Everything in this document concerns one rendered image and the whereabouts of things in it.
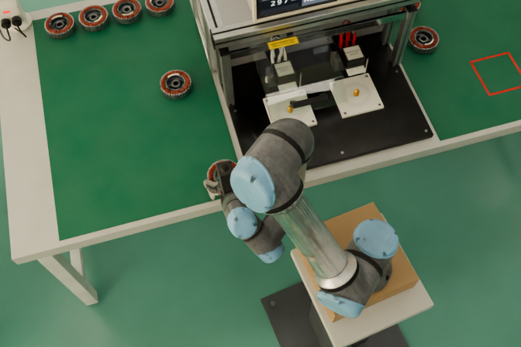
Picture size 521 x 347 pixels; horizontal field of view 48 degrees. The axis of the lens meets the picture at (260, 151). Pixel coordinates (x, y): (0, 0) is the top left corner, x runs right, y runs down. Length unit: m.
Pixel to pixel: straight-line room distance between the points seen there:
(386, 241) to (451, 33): 1.06
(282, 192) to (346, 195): 1.50
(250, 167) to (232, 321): 1.39
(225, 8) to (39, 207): 0.87
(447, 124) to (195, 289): 1.25
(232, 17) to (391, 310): 1.00
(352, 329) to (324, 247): 0.45
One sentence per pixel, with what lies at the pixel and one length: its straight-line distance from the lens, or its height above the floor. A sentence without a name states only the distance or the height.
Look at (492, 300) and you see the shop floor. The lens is 2.73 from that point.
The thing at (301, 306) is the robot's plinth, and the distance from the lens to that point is 2.54.
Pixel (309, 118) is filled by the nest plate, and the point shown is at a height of 0.78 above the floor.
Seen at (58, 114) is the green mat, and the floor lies 0.75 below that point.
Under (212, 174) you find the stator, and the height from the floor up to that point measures 0.83.
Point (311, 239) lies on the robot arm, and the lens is 1.37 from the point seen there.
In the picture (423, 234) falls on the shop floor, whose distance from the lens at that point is 2.74.
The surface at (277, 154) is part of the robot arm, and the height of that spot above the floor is 1.38.
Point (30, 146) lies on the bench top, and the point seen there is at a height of 0.75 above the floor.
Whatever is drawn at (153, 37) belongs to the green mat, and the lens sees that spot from 2.30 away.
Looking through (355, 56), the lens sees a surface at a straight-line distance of 2.00.
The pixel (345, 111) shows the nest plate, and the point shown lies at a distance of 2.04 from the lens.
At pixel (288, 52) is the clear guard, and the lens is 1.81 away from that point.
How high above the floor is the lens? 2.48
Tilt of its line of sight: 61 degrees down
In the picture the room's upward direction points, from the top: 2 degrees counter-clockwise
